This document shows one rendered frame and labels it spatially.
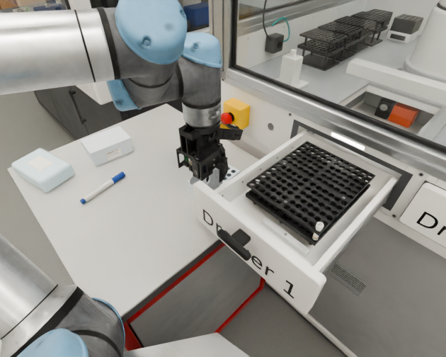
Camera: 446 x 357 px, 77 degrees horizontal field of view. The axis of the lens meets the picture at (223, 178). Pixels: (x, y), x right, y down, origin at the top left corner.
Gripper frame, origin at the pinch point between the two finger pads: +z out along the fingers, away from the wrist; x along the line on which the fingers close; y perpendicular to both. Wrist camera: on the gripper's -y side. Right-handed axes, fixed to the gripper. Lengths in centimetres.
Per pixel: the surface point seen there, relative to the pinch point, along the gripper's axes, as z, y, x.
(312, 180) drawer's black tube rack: -8.7, -7.8, 21.7
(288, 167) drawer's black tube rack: -8.7, -8.4, 15.6
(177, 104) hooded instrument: 15, -41, -58
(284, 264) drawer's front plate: -9.7, 13.6, 27.2
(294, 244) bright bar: -3.5, 4.9, 25.5
